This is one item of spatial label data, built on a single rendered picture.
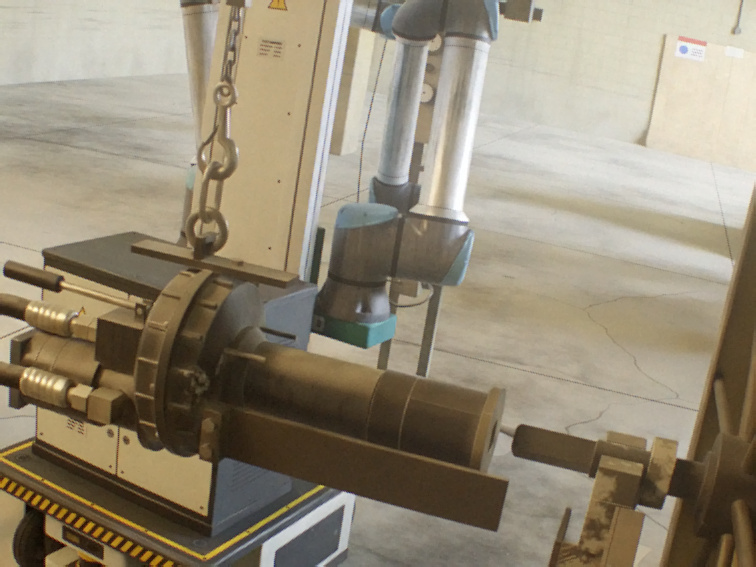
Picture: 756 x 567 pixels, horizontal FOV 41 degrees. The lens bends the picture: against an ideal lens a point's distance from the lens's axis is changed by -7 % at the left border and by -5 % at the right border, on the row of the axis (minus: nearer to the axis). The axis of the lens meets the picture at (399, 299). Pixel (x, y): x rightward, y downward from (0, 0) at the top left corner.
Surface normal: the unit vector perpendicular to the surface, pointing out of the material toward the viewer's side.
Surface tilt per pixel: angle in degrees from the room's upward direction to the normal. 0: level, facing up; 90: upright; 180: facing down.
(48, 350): 41
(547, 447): 50
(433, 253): 80
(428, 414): 62
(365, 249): 90
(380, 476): 90
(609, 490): 90
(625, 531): 35
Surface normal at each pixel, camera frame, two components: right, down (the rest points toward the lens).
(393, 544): 0.16, -0.95
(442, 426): -0.22, -0.07
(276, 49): -0.44, 0.17
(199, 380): 0.79, 0.23
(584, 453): -0.11, -0.44
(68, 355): -0.02, -0.67
